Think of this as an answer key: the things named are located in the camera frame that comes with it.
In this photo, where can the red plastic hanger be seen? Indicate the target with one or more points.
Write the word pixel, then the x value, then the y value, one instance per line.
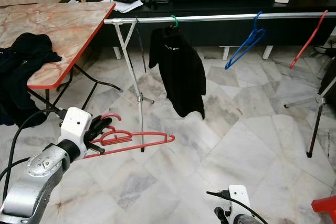
pixel 118 139
pixel 307 43

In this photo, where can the black garment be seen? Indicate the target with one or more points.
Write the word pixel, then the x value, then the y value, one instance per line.
pixel 31 77

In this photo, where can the green hanger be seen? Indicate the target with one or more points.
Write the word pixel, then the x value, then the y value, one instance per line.
pixel 176 20

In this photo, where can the blue plastic hanger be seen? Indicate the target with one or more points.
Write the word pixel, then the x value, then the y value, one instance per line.
pixel 256 35

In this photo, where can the black shirt with small print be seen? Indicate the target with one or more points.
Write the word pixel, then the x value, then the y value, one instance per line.
pixel 178 74

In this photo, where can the marble pattern folding table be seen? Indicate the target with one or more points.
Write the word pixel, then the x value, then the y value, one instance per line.
pixel 68 30

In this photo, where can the white paper stack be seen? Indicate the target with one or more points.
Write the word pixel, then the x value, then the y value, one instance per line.
pixel 131 7

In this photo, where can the black television console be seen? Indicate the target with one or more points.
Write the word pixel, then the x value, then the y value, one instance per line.
pixel 220 34

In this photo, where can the silver metal clothes rack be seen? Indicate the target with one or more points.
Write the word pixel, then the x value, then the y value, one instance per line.
pixel 215 17

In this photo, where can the red plastic stool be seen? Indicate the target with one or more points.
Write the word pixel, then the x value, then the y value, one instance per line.
pixel 324 205

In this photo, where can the dark brown sofa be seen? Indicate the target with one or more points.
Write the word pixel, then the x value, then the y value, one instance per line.
pixel 329 77

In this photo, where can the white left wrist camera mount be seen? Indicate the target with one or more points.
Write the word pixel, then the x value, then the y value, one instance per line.
pixel 76 124

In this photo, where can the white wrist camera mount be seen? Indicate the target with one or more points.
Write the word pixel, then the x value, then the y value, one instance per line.
pixel 239 198
pixel 76 124

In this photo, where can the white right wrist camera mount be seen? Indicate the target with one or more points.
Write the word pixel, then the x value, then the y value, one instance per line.
pixel 239 198

